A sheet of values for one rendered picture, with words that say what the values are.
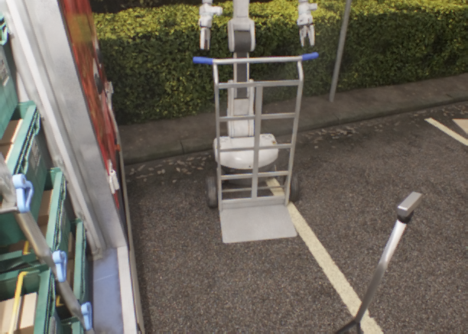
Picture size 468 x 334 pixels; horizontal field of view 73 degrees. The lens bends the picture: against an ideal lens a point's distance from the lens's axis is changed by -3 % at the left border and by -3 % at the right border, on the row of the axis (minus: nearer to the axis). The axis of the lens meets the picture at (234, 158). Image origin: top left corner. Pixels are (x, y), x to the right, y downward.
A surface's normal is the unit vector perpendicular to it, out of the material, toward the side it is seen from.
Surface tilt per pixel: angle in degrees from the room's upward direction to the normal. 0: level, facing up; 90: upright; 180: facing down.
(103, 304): 0
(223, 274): 0
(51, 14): 90
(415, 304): 0
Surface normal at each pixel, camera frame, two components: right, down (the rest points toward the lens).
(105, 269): 0.00, -0.81
